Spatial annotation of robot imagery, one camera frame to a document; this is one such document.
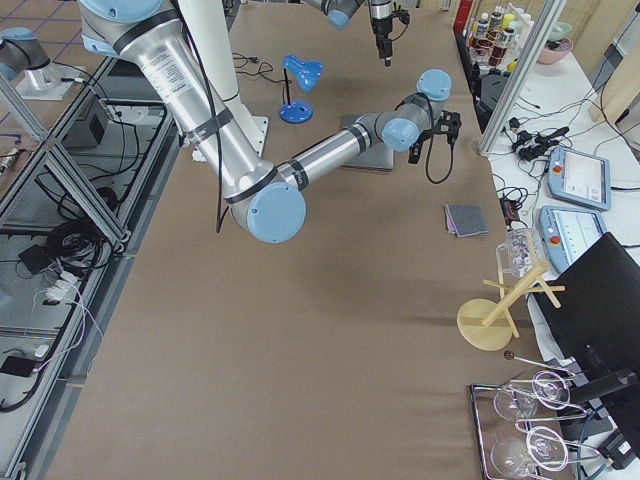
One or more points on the blue desk lamp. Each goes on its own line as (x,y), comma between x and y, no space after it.
(306,75)

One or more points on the clear glass mug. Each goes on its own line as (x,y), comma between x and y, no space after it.
(521,249)

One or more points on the bottle rack with bottles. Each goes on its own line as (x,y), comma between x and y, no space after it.
(495,33)

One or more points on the wine glass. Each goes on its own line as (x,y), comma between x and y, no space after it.
(539,452)
(521,398)

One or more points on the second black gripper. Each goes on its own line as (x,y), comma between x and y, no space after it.
(381,26)

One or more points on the teach pendant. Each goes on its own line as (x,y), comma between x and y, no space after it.
(580,178)
(567,233)

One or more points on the black monitor panel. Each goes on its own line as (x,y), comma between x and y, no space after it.
(597,324)

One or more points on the green bowl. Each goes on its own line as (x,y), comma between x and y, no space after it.
(559,31)

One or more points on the grey laptop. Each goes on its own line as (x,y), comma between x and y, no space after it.
(377,157)

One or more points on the pink bowl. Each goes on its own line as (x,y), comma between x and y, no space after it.
(553,52)

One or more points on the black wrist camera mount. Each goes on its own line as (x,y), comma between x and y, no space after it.
(449,124)

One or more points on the grey folded cloth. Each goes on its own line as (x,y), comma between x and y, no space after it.
(465,220)

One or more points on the small black electronic box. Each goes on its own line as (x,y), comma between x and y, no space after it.
(510,209)

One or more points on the lower teach pendant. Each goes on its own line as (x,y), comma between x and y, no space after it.
(567,233)

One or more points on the aluminium frame post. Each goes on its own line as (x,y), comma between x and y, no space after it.
(550,13)

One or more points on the upper wine glass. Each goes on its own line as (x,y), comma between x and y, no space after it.
(521,398)

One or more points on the lower wine glass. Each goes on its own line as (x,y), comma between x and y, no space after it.
(539,452)

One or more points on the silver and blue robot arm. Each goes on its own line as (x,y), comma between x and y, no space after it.
(182,48)

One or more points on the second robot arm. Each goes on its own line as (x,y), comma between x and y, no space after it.
(340,12)

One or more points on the wooden mug tree stand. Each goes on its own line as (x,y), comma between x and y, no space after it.
(489,325)

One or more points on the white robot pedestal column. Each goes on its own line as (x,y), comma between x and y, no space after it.
(207,24)

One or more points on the black power adapter box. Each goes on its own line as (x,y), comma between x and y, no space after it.
(35,259)

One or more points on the upper teach pendant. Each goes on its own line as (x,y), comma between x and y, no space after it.
(580,178)

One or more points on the metal wire glass rack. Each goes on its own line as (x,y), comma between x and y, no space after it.
(490,428)

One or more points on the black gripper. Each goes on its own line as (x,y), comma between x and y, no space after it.
(416,150)

